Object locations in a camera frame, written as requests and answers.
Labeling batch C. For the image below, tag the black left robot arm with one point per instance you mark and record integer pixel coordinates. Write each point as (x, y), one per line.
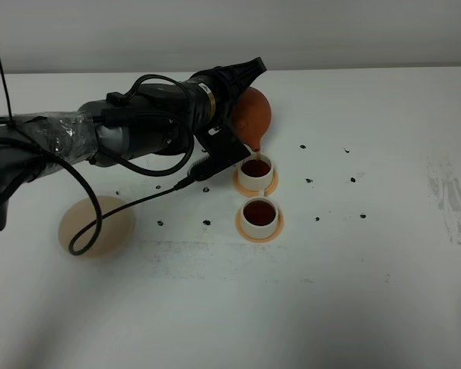
(155, 129)

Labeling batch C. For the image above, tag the white teacup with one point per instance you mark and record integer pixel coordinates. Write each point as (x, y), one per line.
(256, 172)
(259, 217)

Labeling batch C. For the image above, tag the brown clay teapot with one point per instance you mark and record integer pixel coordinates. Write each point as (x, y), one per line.
(251, 118)

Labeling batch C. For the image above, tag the far orange cup saucer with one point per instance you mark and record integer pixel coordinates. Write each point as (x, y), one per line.
(272, 184)

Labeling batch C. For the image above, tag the near white teacup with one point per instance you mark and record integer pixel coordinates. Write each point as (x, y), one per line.
(259, 217)

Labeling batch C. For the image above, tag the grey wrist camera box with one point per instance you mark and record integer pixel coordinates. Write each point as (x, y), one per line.
(224, 149)

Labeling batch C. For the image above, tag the far white teacup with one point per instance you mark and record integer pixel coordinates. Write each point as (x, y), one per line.
(256, 172)

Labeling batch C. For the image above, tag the near orange cup saucer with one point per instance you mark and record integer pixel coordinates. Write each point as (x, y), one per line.
(278, 228)

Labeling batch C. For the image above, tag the orange cup saucer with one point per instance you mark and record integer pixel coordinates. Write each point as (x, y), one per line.
(278, 228)
(272, 184)

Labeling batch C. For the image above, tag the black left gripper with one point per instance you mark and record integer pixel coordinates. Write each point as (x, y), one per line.
(204, 102)

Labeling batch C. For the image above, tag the black cable tie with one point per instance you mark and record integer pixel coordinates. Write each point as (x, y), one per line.
(7, 97)

